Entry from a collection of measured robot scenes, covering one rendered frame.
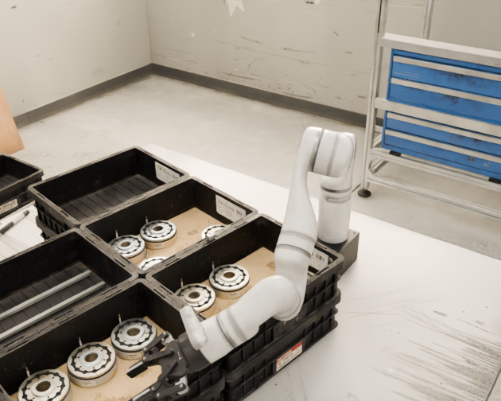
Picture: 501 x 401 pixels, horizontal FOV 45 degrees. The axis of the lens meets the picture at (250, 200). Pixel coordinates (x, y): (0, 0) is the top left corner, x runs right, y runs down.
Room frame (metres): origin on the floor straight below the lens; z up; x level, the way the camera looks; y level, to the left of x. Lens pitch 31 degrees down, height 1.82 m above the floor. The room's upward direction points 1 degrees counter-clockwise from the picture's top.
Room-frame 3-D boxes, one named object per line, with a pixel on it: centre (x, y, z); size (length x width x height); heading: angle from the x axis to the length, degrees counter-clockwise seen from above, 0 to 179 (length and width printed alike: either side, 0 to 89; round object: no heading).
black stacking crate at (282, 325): (1.15, 0.01, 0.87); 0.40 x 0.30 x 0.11; 134
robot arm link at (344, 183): (1.47, -0.24, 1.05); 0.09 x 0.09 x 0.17; 80
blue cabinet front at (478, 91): (2.78, -1.02, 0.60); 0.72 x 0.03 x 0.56; 54
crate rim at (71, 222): (1.59, 0.43, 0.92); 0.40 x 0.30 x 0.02; 134
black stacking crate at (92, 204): (1.59, 0.43, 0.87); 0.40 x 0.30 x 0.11; 134
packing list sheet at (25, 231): (1.76, 0.69, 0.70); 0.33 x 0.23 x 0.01; 144
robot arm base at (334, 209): (1.47, -0.24, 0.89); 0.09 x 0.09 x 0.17; 53
